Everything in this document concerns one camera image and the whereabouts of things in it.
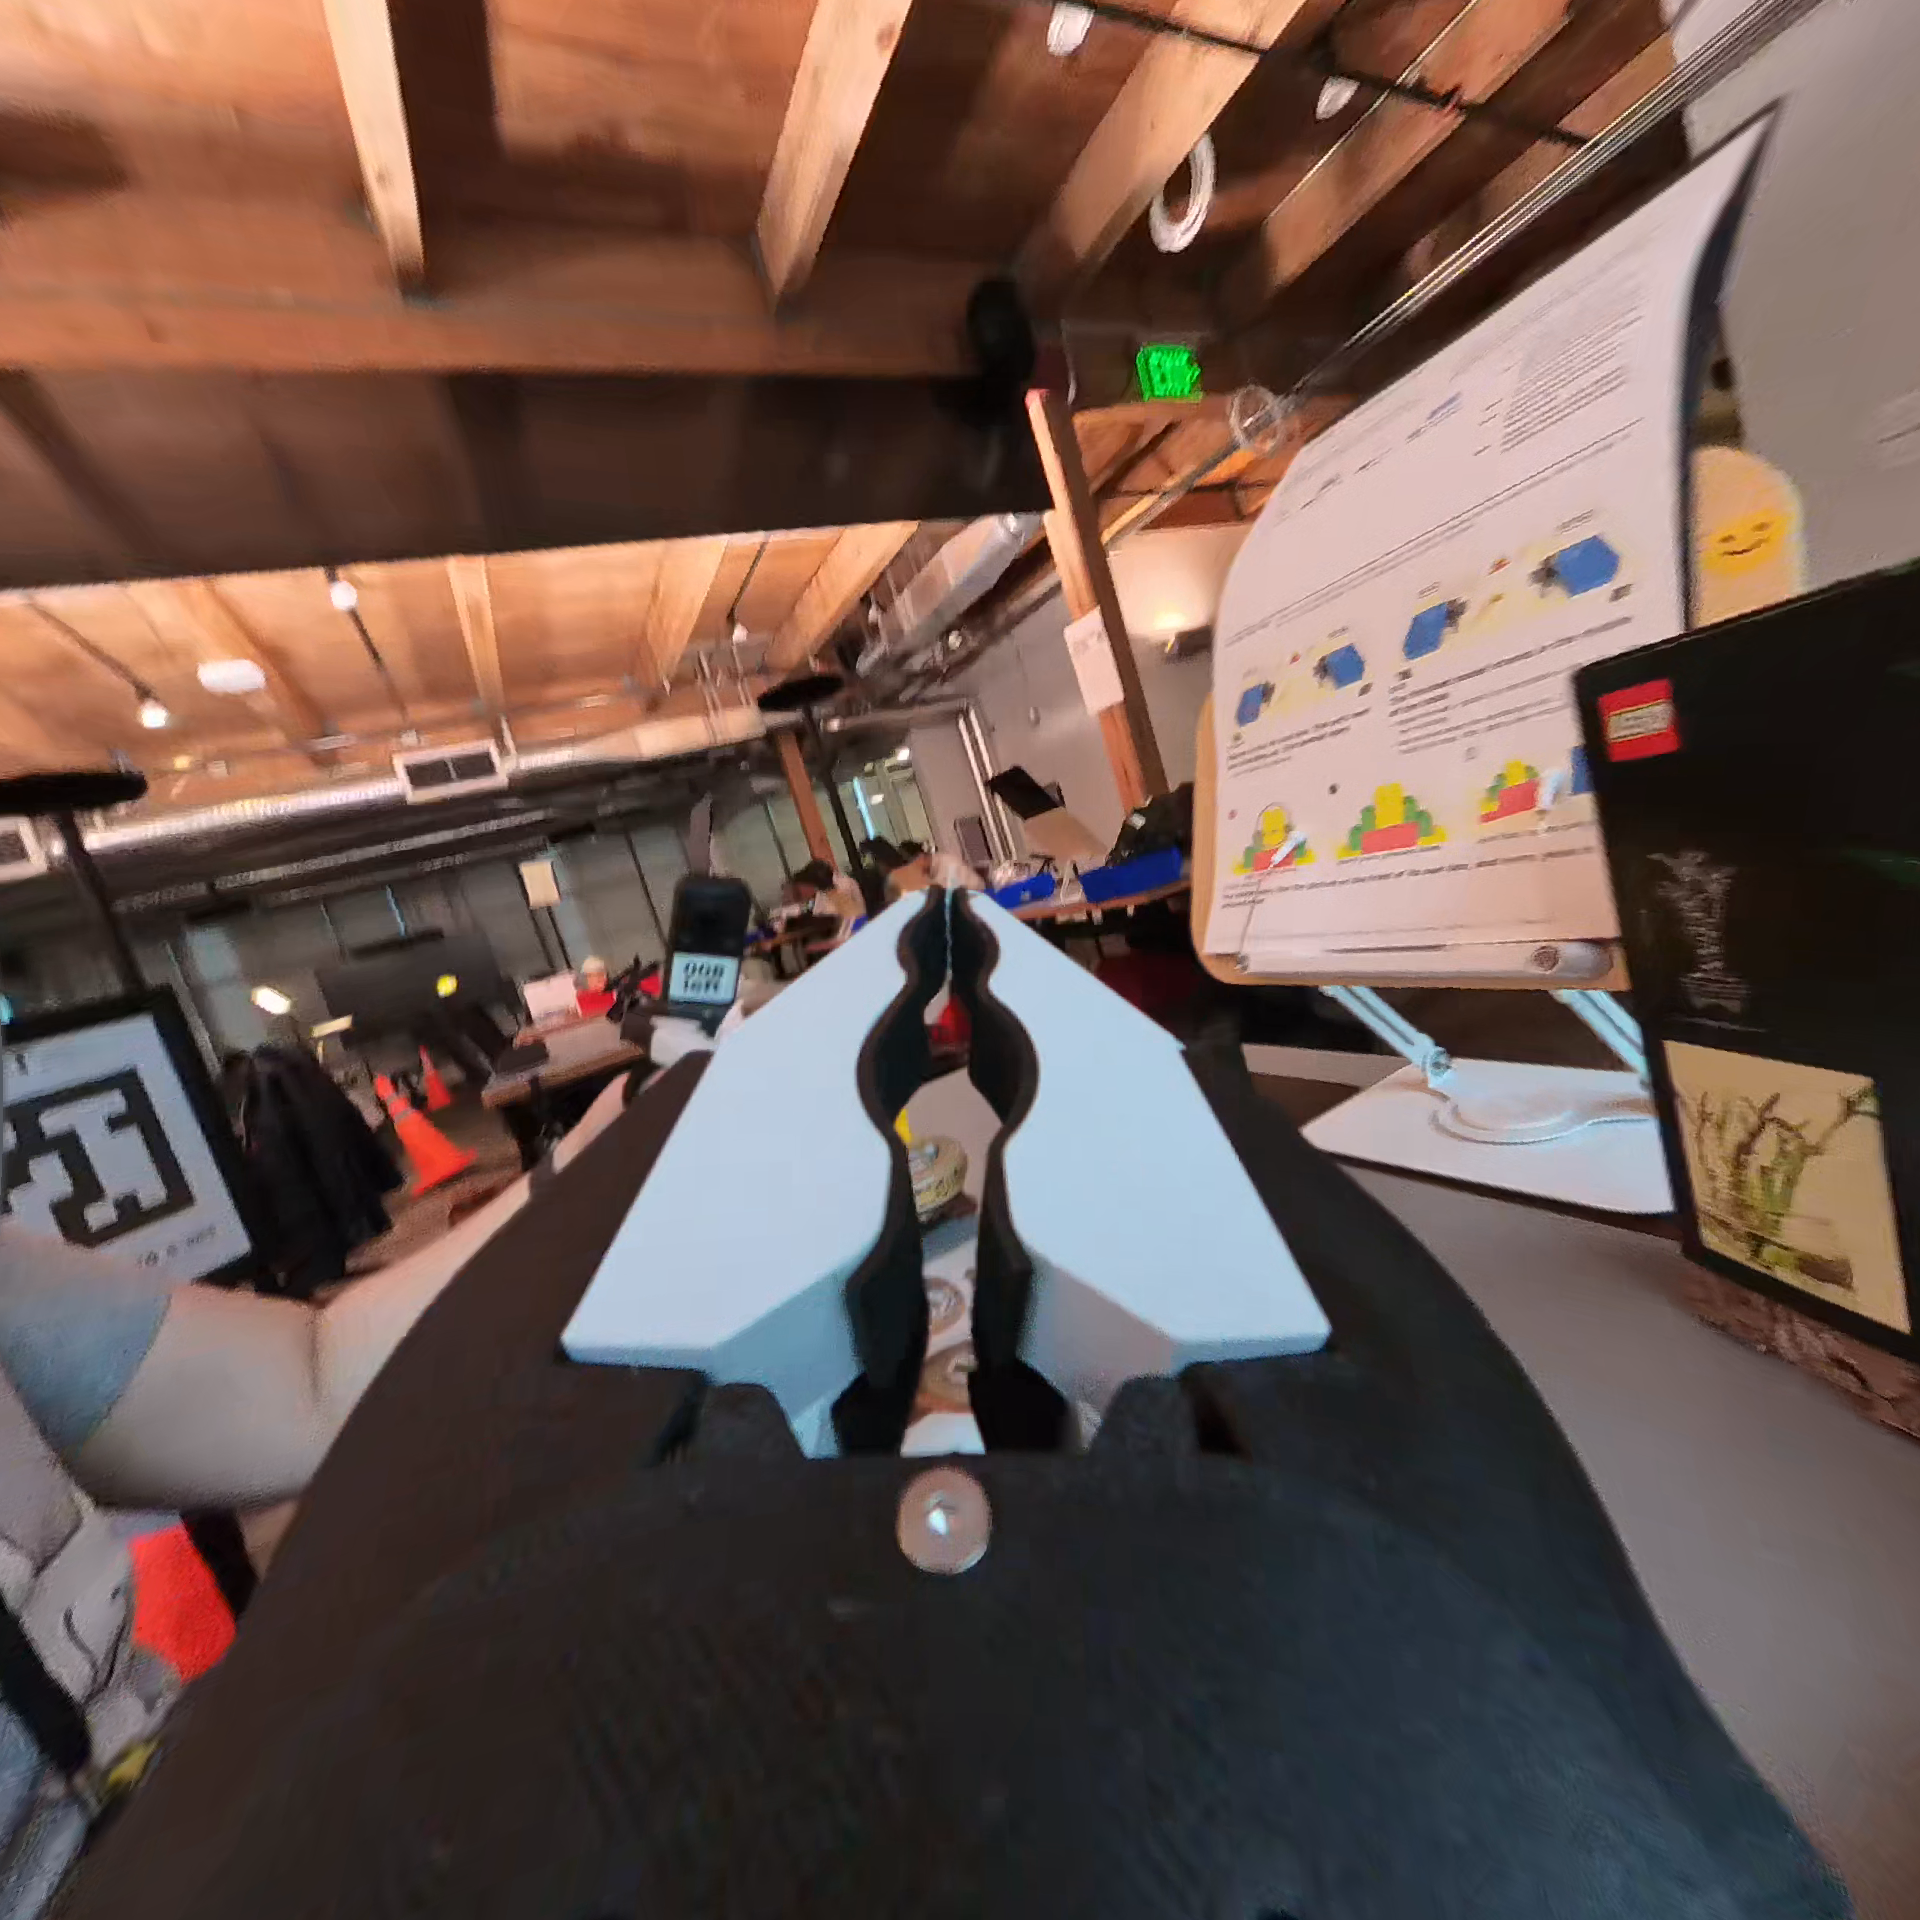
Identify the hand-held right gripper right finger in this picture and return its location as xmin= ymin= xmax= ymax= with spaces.
xmin=958 ymin=887 xmax=1335 ymax=1455

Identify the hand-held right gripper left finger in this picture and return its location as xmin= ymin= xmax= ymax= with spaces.
xmin=562 ymin=887 xmax=957 ymax=1460

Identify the person's left forearm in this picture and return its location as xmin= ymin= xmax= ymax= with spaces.
xmin=66 ymin=1048 xmax=707 ymax=1508

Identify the white ceiling vent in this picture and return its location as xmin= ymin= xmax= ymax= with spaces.
xmin=394 ymin=737 xmax=511 ymax=806

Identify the white stand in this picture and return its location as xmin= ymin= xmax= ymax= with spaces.
xmin=1303 ymin=975 xmax=1679 ymax=1221

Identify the black jacket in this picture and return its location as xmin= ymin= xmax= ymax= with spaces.
xmin=222 ymin=1040 xmax=405 ymax=1296

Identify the black floor lamp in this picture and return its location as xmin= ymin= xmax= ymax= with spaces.
xmin=0 ymin=767 xmax=153 ymax=993

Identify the framed marker sign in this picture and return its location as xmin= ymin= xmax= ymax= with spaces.
xmin=0 ymin=988 xmax=262 ymax=1296

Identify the black bamboo picture box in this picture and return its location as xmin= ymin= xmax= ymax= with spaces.
xmin=1573 ymin=562 xmax=1920 ymax=1441

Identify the printed instruction sheet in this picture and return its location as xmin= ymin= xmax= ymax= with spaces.
xmin=1205 ymin=104 xmax=1787 ymax=962

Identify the person's printed shirt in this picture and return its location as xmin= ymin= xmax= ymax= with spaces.
xmin=0 ymin=1246 xmax=191 ymax=1920

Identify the yellow toy head poster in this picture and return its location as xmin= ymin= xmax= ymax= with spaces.
xmin=1693 ymin=447 xmax=1807 ymax=629

